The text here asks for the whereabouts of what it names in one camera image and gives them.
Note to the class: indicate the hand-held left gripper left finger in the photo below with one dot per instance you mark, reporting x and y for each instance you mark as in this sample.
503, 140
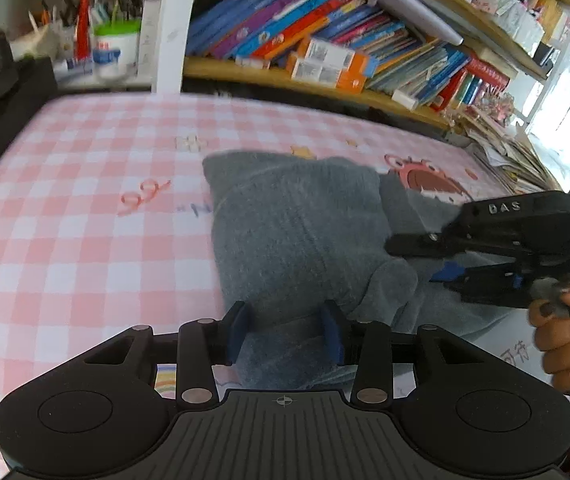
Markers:
237, 335

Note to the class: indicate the tall white box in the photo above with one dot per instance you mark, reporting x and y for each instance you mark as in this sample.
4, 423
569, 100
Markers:
149, 35

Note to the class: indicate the shelf row of small books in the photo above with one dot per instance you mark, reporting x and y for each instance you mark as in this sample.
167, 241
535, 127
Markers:
515, 10

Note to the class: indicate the pink checkered bed sheet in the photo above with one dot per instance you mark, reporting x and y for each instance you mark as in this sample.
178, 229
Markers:
65, 235

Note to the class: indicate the orange and white box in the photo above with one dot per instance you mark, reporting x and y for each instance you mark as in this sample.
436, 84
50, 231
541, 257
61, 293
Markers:
325, 76
337, 55

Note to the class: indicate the grey knit sweater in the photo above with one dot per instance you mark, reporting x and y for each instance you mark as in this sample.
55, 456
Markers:
290, 230

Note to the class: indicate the person's right hand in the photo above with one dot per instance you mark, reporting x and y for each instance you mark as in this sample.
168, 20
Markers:
560, 340

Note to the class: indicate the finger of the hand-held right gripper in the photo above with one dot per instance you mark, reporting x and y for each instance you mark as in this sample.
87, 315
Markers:
415, 246
480, 285

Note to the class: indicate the pile of papers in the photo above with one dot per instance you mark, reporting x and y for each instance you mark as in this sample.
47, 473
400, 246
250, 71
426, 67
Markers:
510, 155

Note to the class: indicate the small white box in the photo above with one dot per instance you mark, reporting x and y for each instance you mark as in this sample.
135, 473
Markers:
406, 99

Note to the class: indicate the bunch of pens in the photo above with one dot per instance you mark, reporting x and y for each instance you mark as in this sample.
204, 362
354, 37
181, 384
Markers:
115, 2

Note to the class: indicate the white tub with green rim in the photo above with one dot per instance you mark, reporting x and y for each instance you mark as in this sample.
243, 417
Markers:
115, 55

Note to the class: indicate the white frame post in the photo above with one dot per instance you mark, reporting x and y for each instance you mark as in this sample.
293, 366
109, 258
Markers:
175, 35

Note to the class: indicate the white pen cup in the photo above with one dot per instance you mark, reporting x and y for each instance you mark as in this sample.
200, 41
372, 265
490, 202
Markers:
64, 40

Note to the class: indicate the row of colourful books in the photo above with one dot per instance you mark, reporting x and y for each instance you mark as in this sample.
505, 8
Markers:
275, 25

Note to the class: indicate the white flat folder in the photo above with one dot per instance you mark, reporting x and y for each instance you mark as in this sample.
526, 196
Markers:
415, 10

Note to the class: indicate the wooden bookshelf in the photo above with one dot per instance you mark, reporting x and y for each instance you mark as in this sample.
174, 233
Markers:
245, 71

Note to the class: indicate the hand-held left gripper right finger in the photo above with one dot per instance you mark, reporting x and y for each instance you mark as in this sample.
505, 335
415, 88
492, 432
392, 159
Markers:
330, 335

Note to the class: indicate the red and white figurine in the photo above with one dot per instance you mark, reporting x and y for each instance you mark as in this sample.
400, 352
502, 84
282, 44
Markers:
84, 25

